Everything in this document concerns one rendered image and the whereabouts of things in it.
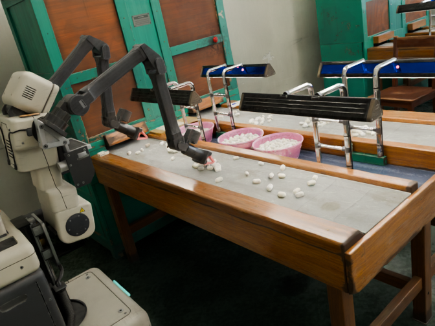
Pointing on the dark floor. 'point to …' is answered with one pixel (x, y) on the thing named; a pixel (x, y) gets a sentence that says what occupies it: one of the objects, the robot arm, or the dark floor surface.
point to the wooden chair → (411, 97)
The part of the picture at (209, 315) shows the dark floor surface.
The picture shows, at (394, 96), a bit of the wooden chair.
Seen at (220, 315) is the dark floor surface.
